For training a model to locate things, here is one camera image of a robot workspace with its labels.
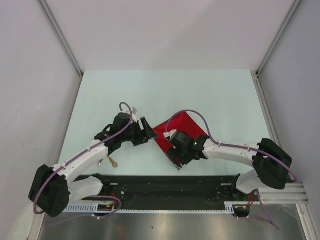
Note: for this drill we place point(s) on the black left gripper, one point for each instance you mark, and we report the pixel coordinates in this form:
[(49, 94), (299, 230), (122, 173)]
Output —
[(141, 139)]

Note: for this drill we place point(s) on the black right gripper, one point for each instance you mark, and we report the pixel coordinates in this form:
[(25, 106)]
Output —
[(173, 154)]

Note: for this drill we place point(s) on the red satin napkin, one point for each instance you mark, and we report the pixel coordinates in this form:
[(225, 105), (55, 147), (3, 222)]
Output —
[(182, 122)]

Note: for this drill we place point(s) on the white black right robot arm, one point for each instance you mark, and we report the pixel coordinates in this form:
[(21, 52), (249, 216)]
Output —
[(270, 164)]

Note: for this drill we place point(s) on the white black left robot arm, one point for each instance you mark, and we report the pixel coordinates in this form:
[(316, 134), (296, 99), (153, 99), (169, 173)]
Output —
[(54, 187)]

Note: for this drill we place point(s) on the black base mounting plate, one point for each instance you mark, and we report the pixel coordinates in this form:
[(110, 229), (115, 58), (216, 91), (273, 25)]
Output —
[(168, 204)]

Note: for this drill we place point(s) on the white slotted cable duct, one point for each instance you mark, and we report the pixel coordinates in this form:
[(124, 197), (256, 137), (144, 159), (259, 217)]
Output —
[(92, 208)]

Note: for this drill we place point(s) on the aluminium right side rail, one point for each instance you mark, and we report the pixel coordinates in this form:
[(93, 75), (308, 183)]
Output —
[(266, 110)]

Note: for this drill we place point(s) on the aluminium rail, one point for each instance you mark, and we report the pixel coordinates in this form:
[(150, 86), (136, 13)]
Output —
[(266, 110), (292, 193)]

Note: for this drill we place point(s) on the aluminium front rail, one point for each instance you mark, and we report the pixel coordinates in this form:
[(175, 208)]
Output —
[(292, 193)]

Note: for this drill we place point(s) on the left aluminium frame post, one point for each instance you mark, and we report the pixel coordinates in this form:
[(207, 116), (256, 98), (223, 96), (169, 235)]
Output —
[(55, 26)]

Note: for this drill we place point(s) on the aluminium frame post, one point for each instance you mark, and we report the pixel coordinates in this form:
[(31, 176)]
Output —
[(279, 35), (55, 26)]

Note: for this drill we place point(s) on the right aluminium frame post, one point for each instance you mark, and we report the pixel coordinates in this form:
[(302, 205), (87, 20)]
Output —
[(279, 35)]

